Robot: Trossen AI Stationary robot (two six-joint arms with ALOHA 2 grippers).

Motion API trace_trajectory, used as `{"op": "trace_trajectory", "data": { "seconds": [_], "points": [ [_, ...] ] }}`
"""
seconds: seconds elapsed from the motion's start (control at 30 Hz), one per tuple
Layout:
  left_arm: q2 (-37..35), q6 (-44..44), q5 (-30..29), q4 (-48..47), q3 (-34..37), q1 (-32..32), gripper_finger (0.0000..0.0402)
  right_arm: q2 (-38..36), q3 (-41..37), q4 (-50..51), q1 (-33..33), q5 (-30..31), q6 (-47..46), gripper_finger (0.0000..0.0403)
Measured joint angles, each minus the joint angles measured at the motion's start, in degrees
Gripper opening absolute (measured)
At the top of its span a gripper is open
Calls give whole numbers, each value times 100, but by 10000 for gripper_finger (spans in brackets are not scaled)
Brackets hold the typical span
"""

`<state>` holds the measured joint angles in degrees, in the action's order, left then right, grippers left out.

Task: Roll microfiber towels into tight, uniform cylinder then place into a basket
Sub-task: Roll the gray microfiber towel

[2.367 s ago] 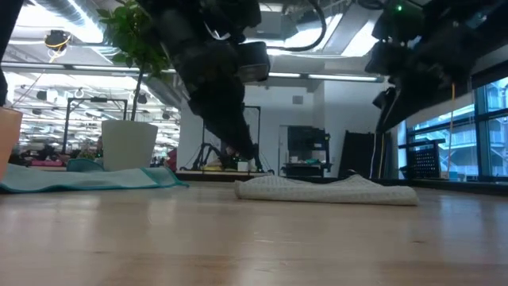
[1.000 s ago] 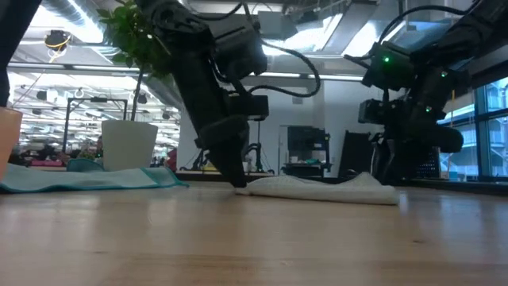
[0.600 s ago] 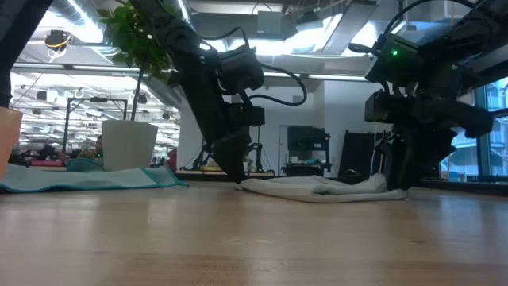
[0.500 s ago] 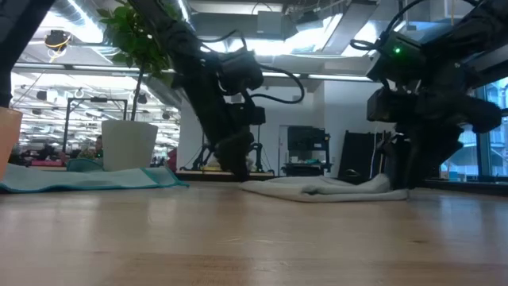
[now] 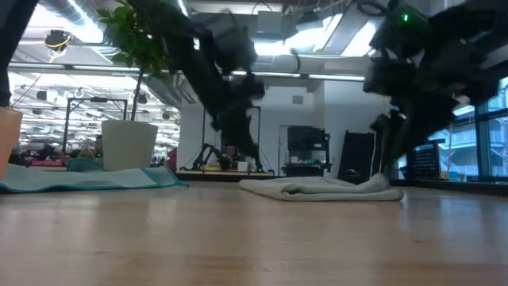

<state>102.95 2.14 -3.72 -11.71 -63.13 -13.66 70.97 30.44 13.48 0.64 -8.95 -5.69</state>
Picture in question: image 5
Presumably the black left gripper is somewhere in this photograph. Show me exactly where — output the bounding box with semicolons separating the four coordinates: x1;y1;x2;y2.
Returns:
210;71;266;160

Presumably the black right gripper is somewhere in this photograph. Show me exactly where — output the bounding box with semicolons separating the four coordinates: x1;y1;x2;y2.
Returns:
363;23;469;176

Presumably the grey microfiber towel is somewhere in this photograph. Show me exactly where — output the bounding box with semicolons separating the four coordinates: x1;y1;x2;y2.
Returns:
238;172;405;203

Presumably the teal microfiber towel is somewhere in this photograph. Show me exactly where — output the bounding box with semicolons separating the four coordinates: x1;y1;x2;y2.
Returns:
0;158;191;195

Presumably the orange plastic basket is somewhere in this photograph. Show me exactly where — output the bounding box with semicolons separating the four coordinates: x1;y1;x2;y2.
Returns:
0;106;24;182

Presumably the person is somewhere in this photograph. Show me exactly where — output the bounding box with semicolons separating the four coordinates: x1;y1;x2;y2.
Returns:
79;134;105;160
220;145;244;171

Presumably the black perforated cart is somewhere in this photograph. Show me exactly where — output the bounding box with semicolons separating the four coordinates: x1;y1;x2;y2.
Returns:
406;138;448;182

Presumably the black leaning panel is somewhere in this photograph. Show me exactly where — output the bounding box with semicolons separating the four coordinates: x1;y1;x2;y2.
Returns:
337;129;379;186

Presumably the black equipment rack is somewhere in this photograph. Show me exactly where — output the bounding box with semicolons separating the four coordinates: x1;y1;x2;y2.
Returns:
285;126;333;178

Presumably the white plant pot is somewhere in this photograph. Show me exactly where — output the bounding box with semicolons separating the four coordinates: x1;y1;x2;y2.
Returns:
101;119;159;172

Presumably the green leafy plant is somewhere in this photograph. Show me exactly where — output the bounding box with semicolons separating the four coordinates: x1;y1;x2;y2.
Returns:
96;0;179;122

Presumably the round black ceiling device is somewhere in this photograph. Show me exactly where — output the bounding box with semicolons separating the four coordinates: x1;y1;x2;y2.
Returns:
44;29;73;51

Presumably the black gantry frame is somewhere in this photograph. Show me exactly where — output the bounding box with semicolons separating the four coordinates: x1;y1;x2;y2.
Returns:
63;97;129;160
201;105;264;172

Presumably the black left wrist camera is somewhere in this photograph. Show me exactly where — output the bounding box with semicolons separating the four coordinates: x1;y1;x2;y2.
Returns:
216;23;259;75

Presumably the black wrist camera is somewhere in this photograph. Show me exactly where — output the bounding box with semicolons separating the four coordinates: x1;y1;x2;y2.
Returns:
372;0;433;44
216;23;259;75

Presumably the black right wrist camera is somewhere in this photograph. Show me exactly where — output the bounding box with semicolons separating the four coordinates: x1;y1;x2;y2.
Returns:
372;0;433;44

